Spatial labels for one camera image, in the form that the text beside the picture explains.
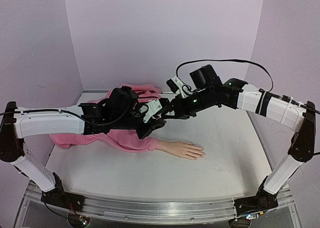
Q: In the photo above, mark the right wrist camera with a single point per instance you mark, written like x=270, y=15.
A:
x=179, y=87

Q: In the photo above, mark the mannequin hand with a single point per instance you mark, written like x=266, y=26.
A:
x=181, y=149

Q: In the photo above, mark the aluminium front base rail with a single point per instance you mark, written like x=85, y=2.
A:
x=159, y=211

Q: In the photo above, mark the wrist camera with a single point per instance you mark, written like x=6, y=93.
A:
x=179, y=87
x=152, y=108

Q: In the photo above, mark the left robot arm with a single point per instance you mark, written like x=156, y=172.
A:
x=30, y=165

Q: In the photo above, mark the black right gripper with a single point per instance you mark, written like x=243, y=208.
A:
x=175, y=107

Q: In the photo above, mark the pink sweatshirt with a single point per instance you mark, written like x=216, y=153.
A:
x=125, y=140

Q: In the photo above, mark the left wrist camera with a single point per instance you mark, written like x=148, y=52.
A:
x=152, y=108

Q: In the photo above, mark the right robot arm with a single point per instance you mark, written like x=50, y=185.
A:
x=240, y=150

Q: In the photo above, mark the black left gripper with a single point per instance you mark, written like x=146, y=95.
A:
x=154, y=125

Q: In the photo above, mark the aluminium table edge rail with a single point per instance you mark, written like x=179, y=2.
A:
x=105, y=91

